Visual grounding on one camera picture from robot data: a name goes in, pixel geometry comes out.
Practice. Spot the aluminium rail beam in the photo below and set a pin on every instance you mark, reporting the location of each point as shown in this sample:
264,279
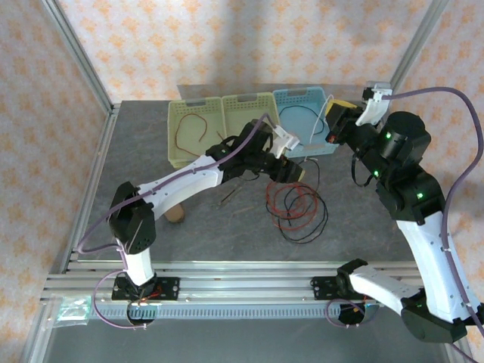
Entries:
246,281

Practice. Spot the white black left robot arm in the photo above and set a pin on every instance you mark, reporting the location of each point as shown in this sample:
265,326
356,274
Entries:
181,185

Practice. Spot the aluminium table side rail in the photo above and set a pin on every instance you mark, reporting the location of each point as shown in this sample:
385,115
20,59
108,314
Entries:
89,189

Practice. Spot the brown wooden block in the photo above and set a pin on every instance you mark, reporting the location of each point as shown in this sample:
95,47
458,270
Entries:
174,215

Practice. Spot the light blue plastic basket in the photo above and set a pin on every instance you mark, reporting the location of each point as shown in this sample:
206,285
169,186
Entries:
298,125

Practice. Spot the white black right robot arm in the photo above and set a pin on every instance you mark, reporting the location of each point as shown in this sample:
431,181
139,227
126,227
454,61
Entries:
427,257

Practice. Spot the yellow-green plastic basket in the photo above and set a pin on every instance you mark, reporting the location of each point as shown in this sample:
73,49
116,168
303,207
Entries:
193,140
242,117

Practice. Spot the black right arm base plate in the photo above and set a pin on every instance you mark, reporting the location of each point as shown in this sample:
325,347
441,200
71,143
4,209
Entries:
321,287

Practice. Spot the clear bag with green parts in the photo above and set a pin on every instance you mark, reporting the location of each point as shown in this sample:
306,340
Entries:
72,312

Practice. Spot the small thin metal pin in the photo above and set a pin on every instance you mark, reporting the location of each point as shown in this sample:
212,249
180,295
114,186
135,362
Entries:
228,197

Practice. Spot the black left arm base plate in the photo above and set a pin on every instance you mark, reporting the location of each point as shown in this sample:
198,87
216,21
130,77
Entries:
170,289

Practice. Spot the aluminium frame post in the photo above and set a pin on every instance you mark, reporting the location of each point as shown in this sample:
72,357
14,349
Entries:
75,49
416,49

